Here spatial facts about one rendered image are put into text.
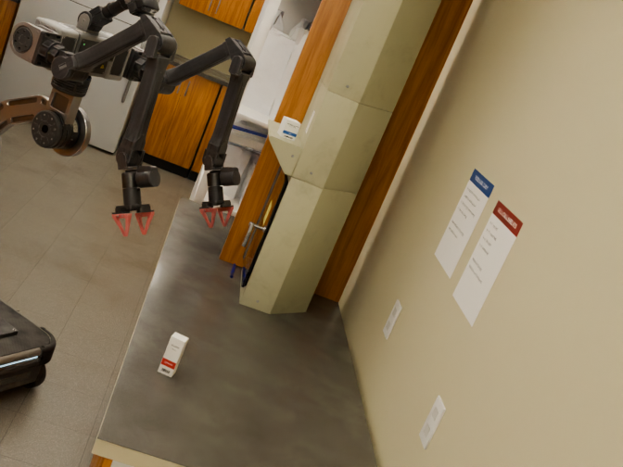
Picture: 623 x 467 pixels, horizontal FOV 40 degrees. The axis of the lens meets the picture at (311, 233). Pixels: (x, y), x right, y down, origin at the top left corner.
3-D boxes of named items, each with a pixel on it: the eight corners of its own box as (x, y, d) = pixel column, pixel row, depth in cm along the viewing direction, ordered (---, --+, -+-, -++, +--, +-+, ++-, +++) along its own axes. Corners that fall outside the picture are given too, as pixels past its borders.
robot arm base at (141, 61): (139, 81, 339) (148, 52, 336) (154, 88, 336) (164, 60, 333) (125, 79, 331) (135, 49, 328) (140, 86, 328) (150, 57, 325)
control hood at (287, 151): (287, 156, 304) (298, 131, 302) (291, 177, 273) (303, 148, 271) (258, 145, 302) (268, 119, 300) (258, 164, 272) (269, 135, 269)
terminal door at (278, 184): (245, 259, 314) (285, 161, 304) (243, 289, 285) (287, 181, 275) (243, 258, 314) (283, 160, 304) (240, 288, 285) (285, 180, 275)
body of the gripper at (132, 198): (150, 209, 280) (148, 187, 279) (131, 210, 270) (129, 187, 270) (134, 210, 282) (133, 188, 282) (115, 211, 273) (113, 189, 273)
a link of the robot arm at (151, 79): (167, 37, 273) (146, 32, 263) (181, 43, 270) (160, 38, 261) (130, 162, 282) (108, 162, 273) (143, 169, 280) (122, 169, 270)
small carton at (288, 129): (290, 137, 282) (297, 120, 280) (294, 141, 277) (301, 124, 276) (276, 132, 280) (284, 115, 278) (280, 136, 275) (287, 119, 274)
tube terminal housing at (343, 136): (302, 294, 320) (385, 105, 301) (308, 328, 289) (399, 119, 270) (241, 271, 316) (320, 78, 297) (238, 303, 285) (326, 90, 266)
